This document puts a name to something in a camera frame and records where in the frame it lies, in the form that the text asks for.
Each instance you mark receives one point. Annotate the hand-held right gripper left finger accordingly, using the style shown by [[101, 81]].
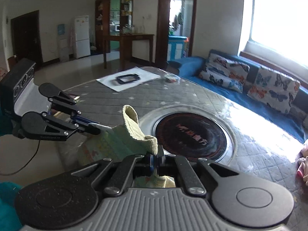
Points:
[[149, 164]]

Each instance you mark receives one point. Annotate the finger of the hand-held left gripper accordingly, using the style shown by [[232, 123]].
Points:
[[66, 105], [60, 127]]

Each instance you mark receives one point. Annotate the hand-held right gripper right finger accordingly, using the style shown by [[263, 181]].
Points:
[[160, 161]]

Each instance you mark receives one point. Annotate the striped patterned knit cardigan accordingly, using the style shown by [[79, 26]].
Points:
[[120, 139]]

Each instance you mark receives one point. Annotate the round built-in hot plate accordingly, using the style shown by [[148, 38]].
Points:
[[192, 134]]

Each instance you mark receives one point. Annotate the dark wooden door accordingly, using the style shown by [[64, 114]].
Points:
[[26, 38]]

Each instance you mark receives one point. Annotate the white paper sheet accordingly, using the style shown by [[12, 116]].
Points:
[[108, 83]]

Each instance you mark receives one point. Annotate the white water dispenser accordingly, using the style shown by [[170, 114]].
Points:
[[63, 43]]

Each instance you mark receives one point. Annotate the white refrigerator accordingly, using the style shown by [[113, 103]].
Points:
[[82, 38]]

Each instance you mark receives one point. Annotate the clear plastic box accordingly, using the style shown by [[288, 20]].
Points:
[[171, 77]]

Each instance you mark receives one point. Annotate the person's teal top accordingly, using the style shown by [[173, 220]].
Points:
[[7, 207]]

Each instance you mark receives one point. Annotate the wooden display cabinet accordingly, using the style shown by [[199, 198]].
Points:
[[102, 16]]

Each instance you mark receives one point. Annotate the dark wooden table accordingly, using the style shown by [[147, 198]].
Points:
[[137, 37]]

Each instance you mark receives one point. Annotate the blue sofa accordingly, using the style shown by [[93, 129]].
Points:
[[187, 65]]

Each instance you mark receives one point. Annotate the butterfly print cushion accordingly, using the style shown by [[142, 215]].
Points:
[[223, 73], [274, 91]]

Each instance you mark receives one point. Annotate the blue painted cabinet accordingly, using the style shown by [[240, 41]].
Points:
[[176, 48]]

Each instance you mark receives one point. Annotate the beige and pink cloth pile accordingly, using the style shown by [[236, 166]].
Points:
[[303, 163]]

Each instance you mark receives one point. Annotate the window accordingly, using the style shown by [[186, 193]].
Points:
[[281, 16]]

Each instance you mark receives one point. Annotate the black rectangular frame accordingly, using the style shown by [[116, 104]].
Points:
[[119, 81]]

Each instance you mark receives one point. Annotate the dark wooden door frame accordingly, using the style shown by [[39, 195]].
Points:
[[163, 21]]

